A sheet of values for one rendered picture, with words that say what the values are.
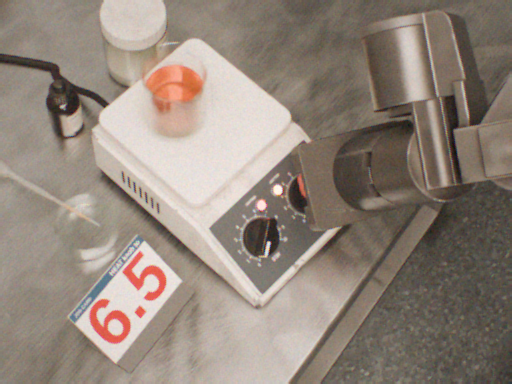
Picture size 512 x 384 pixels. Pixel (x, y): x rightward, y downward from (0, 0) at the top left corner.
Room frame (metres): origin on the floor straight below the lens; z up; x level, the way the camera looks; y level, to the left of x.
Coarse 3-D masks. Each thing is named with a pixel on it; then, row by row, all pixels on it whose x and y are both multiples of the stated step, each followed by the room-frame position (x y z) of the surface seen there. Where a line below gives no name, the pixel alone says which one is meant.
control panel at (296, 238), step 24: (288, 168) 0.42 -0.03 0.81; (264, 192) 0.39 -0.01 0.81; (288, 192) 0.40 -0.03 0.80; (240, 216) 0.37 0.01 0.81; (264, 216) 0.37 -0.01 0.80; (288, 216) 0.38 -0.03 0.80; (240, 240) 0.35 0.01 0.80; (288, 240) 0.36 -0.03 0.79; (312, 240) 0.37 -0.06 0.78; (240, 264) 0.33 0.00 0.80; (264, 264) 0.34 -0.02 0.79; (288, 264) 0.34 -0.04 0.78; (264, 288) 0.32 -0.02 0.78
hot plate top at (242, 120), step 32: (224, 64) 0.50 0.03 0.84; (128, 96) 0.46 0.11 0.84; (224, 96) 0.47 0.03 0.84; (256, 96) 0.47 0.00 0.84; (128, 128) 0.42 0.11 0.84; (224, 128) 0.43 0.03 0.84; (256, 128) 0.44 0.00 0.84; (160, 160) 0.40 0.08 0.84; (192, 160) 0.40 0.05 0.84; (224, 160) 0.40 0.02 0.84; (192, 192) 0.37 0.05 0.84
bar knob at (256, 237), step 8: (248, 224) 0.36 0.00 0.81; (256, 224) 0.36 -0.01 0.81; (264, 224) 0.36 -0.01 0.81; (272, 224) 0.36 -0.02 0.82; (248, 232) 0.36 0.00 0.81; (256, 232) 0.36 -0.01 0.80; (264, 232) 0.36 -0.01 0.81; (272, 232) 0.36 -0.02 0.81; (248, 240) 0.35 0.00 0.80; (256, 240) 0.35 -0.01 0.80; (264, 240) 0.35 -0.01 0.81; (272, 240) 0.35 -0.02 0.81; (248, 248) 0.35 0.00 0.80; (256, 248) 0.35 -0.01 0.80; (264, 248) 0.34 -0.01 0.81; (272, 248) 0.35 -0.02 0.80; (264, 256) 0.34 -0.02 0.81
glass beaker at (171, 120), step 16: (160, 48) 0.46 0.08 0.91; (176, 48) 0.46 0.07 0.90; (192, 48) 0.46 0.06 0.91; (144, 64) 0.44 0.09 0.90; (160, 64) 0.46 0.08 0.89; (192, 64) 0.46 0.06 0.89; (144, 80) 0.44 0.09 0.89; (144, 96) 0.43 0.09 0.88; (144, 112) 0.43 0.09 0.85; (160, 112) 0.42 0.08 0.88; (176, 112) 0.41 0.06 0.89; (192, 112) 0.42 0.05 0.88; (160, 128) 0.42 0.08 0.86; (176, 128) 0.41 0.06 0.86; (192, 128) 0.42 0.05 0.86
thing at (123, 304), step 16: (144, 256) 0.34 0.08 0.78; (128, 272) 0.32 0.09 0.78; (144, 272) 0.33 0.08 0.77; (160, 272) 0.33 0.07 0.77; (112, 288) 0.30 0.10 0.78; (128, 288) 0.31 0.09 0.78; (144, 288) 0.31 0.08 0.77; (160, 288) 0.32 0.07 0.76; (96, 304) 0.29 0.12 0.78; (112, 304) 0.29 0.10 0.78; (128, 304) 0.30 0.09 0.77; (144, 304) 0.30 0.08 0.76; (80, 320) 0.27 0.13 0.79; (96, 320) 0.28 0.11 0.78; (112, 320) 0.28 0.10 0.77; (128, 320) 0.29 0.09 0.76; (96, 336) 0.27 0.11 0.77; (112, 336) 0.27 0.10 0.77; (128, 336) 0.27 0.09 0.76; (112, 352) 0.26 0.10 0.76
